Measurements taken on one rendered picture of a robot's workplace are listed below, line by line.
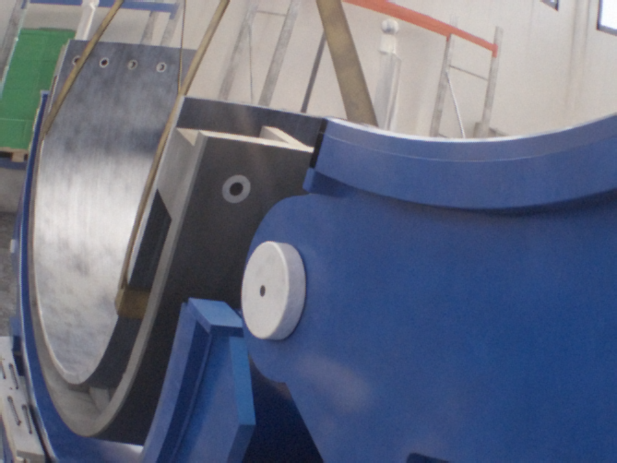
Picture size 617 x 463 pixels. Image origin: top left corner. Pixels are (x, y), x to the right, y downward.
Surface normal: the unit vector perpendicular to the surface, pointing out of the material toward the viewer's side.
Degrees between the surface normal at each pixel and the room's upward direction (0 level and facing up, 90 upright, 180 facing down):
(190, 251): 102
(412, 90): 90
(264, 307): 90
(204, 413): 90
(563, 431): 90
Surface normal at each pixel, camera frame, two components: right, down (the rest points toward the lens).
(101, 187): 0.47, -0.28
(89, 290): 0.40, -0.72
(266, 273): -0.87, -0.11
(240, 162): 0.39, 0.38
